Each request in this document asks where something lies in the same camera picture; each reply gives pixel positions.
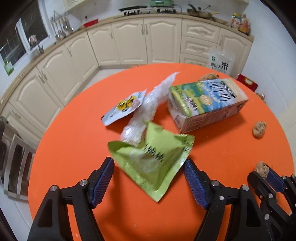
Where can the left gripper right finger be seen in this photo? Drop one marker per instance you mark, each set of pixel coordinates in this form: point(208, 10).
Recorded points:
point(246, 220)

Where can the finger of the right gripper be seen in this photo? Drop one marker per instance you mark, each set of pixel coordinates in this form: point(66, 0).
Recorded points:
point(261, 188)
point(275, 181)

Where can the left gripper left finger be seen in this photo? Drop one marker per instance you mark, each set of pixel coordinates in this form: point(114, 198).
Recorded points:
point(52, 219)

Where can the brown paper ball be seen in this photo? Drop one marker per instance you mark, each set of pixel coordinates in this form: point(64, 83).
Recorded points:
point(210, 76)
point(262, 169)
point(259, 129)

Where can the green snack wrapper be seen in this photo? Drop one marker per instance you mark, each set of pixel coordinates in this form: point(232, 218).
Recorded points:
point(153, 164)

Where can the milk carton box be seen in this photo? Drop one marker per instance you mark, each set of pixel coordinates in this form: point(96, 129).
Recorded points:
point(199, 104)

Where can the clear bubble wrap piece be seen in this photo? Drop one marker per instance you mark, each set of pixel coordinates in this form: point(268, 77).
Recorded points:
point(133, 132)

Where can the lower kitchen cabinets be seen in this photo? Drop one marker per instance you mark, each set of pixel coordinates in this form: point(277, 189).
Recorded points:
point(40, 92)

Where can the metal shelf rack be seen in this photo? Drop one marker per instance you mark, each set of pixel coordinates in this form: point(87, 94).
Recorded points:
point(16, 163)

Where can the cardboard box with groceries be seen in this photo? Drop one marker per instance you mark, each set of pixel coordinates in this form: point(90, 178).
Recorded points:
point(261, 96)

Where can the rice bag white green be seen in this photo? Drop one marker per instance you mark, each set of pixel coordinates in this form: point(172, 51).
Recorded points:
point(221, 61)

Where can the small white yellow wrapper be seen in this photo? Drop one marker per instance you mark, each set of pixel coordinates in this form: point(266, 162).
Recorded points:
point(124, 108)

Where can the green bottle on sill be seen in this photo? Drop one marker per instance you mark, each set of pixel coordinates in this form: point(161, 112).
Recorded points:
point(9, 68)

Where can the condiment bottles group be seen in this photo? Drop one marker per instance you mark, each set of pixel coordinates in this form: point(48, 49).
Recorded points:
point(240, 23)

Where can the faucet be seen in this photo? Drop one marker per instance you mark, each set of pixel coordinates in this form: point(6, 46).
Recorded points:
point(33, 41)

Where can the wok pan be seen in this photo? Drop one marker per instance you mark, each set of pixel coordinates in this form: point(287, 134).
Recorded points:
point(201, 13)

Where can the window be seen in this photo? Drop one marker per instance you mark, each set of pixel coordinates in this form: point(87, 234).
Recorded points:
point(15, 44)

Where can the hanging utensil rack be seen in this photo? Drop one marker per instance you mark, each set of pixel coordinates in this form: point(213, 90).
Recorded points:
point(61, 25)

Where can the red basin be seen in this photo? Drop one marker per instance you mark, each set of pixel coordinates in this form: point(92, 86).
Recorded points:
point(90, 23)

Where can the green electric pot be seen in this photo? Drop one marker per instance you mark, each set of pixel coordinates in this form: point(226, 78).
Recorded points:
point(162, 3)

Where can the gas stove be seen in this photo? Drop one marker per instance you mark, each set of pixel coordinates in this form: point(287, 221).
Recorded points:
point(138, 10)

